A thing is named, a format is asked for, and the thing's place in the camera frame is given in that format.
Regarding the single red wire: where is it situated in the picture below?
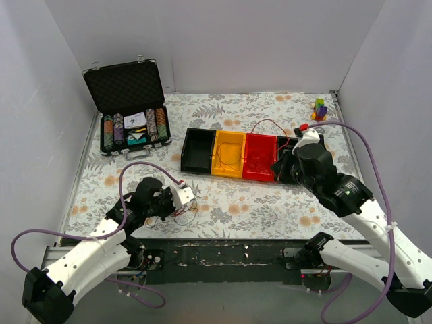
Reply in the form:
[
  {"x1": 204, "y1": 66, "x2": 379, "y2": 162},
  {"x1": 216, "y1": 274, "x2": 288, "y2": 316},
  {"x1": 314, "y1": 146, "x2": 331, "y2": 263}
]
[{"x1": 246, "y1": 148, "x2": 275, "y2": 176}]

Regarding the red wire bundle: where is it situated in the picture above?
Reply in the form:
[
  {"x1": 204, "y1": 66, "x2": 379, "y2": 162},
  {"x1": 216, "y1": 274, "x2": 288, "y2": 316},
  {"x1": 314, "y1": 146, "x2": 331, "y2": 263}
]
[{"x1": 144, "y1": 195, "x2": 202, "y2": 231}]

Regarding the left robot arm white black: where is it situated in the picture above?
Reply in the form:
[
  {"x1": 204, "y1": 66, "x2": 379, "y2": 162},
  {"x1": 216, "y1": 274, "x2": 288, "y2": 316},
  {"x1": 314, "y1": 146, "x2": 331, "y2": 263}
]
[{"x1": 22, "y1": 177, "x2": 194, "y2": 323}]

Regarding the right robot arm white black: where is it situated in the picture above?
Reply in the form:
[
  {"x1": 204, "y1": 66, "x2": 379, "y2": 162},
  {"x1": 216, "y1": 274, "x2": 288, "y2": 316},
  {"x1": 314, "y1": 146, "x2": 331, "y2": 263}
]
[{"x1": 271, "y1": 144, "x2": 431, "y2": 318}]

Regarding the right black bin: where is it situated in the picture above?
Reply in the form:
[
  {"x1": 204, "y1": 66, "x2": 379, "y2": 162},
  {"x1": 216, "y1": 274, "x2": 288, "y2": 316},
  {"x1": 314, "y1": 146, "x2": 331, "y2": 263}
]
[{"x1": 276, "y1": 136, "x2": 297, "y2": 161}]

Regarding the black bin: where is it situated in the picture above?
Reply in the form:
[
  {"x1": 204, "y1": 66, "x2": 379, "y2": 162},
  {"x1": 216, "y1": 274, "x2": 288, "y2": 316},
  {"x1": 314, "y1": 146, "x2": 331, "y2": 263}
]
[
  {"x1": 180, "y1": 128, "x2": 216, "y2": 175},
  {"x1": 276, "y1": 136, "x2": 297, "y2": 161}
]

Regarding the red bin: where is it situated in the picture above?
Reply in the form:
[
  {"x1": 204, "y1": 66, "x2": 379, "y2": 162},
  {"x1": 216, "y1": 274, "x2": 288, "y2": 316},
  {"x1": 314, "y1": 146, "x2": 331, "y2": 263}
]
[{"x1": 242, "y1": 133, "x2": 277, "y2": 182}]

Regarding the yellow bin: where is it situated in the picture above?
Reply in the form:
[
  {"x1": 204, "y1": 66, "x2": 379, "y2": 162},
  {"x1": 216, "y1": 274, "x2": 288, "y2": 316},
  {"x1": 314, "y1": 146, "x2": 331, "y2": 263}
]
[{"x1": 211, "y1": 130, "x2": 246, "y2": 178}]

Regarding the teal card box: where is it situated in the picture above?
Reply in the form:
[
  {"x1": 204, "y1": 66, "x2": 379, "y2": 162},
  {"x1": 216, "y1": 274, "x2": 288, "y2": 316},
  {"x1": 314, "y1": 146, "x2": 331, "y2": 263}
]
[{"x1": 126, "y1": 133, "x2": 146, "y2": 146}]

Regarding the colourful toy block train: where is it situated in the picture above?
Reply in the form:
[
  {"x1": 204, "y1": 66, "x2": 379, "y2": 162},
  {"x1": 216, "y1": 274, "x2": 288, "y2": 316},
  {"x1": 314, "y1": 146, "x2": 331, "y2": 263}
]
[{"x1": 310, "y1": 98, "x2": 327, "y2": 122}]

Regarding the floral table mat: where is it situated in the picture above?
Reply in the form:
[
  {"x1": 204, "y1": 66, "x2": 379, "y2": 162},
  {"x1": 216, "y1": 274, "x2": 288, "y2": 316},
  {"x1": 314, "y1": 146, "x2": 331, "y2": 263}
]
[{"x1": 62, "y1": 92, "x2": 360, "y2": 240}]

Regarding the left black bin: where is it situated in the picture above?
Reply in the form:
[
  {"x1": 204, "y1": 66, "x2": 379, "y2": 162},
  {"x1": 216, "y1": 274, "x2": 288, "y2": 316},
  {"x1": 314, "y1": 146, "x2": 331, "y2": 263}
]
[{"x1": 180, "y1": 128, "x2": 216, "y2": 175}]

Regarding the playing card deck white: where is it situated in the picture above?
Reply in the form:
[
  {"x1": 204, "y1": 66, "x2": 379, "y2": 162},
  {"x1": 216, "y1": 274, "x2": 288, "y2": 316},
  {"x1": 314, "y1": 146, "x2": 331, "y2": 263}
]
[{"x1": 124, "y1": 112, "x2": 146, "y2": 129}]

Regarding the black poker chip case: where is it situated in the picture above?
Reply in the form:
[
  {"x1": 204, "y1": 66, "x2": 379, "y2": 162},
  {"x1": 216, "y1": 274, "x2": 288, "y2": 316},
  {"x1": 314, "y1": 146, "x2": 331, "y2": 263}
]
[{"x1": 83, "y1": 59, "x2": 171, "y2": 157}]

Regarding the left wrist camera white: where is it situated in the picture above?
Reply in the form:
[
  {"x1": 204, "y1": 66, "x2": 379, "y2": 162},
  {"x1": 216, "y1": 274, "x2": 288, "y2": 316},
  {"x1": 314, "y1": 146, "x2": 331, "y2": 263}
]
[{"x1": 171, "y1": 187, "x2": 195, "y2": 209}]

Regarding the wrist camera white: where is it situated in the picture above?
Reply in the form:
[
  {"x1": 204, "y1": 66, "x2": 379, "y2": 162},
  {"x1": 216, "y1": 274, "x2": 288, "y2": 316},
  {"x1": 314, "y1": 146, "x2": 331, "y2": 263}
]
[
  {"x1": 294, "y1": 124, "x2": 320, "y2": 149},
  {"x1": 171, "y1": 187, "x2": 195, "y2": 209}
]

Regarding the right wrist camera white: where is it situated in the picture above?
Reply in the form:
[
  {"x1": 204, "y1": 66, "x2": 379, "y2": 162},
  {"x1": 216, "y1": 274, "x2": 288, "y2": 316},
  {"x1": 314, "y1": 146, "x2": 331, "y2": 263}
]
[{"x1": 294, "y1": 124, "x2": 320, "y2": 149}]

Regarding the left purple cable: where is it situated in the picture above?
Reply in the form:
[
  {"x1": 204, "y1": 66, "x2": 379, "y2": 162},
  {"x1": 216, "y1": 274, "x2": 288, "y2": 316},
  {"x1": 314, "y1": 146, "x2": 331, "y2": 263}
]
[{"x1": 10, "y1": 161, "x2": 186, "y2": 309}]

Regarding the purple cable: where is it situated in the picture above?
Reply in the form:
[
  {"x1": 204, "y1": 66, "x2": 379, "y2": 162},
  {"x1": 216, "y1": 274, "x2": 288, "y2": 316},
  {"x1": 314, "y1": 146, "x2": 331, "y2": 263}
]
[
  {"x1": 300, "y1": 121, "x2": 396, "y2": 324},
  {"x1": 10, "y1": 161, "x2": 186, "y2": 309}
]

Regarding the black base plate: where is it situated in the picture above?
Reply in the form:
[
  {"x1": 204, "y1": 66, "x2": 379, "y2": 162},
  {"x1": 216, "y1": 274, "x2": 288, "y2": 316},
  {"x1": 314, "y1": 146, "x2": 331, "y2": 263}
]
[{"x1": 105, "y1": 238, "x2": 347, "y2": 285}]

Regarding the aluminium rail frame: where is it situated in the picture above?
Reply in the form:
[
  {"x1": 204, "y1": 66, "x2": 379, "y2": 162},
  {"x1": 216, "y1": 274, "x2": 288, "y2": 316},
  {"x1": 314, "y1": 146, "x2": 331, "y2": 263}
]
[{"x1": 28, "y1": 245, "x2": 423, "y2": 324}]

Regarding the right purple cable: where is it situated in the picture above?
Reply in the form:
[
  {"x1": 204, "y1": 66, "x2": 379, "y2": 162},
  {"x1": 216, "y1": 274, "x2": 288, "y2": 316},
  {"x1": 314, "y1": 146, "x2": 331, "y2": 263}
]
[{"x1": 300, "y1": 121, "x2": 396, "y2": 324}]

